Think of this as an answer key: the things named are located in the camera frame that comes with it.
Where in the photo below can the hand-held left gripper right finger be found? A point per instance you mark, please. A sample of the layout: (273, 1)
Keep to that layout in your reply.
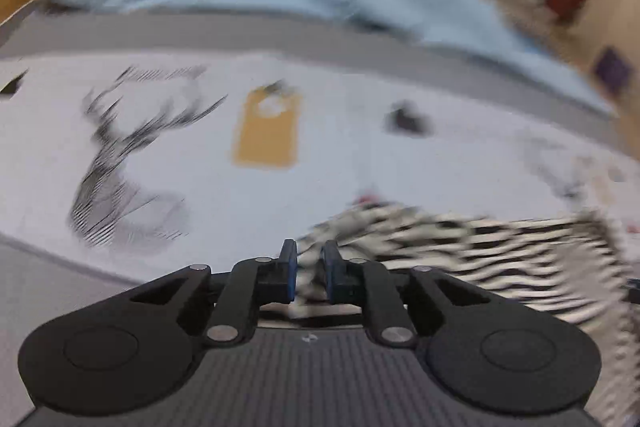
(328, 274)

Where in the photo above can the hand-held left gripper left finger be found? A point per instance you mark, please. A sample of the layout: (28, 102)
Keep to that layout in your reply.
(288, 274)

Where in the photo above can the black white striped hoodie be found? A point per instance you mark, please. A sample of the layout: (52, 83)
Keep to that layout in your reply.
(500, 257)

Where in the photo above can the grey deer print bed sheet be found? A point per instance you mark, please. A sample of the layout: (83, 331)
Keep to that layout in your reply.
(350, 147)

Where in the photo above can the purple box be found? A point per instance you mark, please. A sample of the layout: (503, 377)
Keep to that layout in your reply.
(612, 69)

